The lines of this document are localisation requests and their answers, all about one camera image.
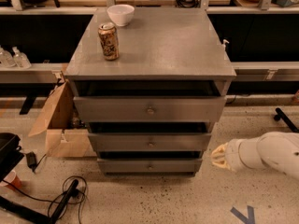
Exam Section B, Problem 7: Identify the black cable coil floor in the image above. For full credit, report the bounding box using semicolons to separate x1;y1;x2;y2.
0;175;87;224

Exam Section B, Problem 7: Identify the clear sanitizer bottle left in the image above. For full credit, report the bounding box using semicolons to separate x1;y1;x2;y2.
0;47;16;68

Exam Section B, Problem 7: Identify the black bin left edge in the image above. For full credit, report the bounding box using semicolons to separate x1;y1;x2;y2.
0;133;24;182

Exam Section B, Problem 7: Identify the gold soda can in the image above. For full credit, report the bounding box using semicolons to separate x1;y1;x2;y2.
98;22;119;61

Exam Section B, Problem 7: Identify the grey middle drawer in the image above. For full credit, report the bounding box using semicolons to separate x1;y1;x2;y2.
89;122;211;151

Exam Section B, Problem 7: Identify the grey drawer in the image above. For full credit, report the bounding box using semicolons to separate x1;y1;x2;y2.
74;80;225;122
89;122;211;151
97;151;202;174

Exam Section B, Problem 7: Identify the red plastic cup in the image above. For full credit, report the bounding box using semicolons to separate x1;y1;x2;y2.
0;170;21;191

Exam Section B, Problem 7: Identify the black caster leg right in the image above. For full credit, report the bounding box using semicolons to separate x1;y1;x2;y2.
274;107;299;133

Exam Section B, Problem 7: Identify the grey wooden drawer cabinet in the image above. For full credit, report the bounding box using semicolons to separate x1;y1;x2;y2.
64;7;237;176

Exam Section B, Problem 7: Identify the clear sanitizer bottle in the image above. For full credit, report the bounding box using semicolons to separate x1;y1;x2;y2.
0;47;16;68
12;47;31;69

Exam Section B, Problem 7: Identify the grey bottom drawer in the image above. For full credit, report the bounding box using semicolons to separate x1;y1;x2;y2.
97;151;202;174

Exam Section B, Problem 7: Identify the grey top drawer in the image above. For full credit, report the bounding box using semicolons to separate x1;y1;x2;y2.
74;80;225;122

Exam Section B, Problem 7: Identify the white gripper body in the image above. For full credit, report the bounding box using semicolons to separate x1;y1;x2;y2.
225;139;246;172

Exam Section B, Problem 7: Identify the white ceramic bowl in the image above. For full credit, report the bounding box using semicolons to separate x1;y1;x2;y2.
107;5;135;26

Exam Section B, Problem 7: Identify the open cardboard box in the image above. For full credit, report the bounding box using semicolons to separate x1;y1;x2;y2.
28;81;94;158

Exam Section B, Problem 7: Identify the clear sanitizer bottle right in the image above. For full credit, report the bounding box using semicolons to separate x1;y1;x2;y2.
12;47;31;69

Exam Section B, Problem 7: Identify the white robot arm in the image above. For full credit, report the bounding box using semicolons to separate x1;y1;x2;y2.
210;132;299;179

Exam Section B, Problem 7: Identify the white pump bottle behind cabinet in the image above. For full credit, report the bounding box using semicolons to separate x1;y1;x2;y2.
222;39;230;51

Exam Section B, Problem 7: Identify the black power adapter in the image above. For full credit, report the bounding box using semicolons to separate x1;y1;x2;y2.
26;152;37;170

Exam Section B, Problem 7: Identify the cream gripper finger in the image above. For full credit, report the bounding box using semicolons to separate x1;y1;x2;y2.
210;143;230;170

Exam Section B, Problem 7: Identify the black stand leg left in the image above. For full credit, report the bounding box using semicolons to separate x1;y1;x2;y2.
0;178;85;224

